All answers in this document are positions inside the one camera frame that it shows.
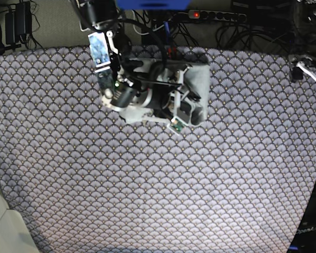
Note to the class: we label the black power adapter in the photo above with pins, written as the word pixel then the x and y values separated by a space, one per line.
pixel 18 23

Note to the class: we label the red table clamp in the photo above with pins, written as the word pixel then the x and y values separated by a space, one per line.
pixel 172 52

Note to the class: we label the black power strip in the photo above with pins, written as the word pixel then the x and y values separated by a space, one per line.
pixel 217 16

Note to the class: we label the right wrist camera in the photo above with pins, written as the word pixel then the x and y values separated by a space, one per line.
pixel 176 126

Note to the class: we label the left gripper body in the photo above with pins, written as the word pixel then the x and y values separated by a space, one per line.
pixel 310 61

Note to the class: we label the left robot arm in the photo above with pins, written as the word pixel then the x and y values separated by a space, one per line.
pixel 303 46

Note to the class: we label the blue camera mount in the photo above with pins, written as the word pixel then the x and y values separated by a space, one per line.
pixel 153 4

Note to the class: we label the light grey T-shirt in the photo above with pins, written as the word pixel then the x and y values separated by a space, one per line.
pixel 159 104

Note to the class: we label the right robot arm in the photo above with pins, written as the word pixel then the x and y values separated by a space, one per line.
pixel 109 46

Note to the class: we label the fan-patterned tablecloth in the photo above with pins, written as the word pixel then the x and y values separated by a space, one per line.
pixel 85 181

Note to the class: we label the white plastic bin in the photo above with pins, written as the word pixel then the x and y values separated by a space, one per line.
pixel 14 235

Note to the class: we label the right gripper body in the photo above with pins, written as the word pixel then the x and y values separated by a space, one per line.
pixel 119 91

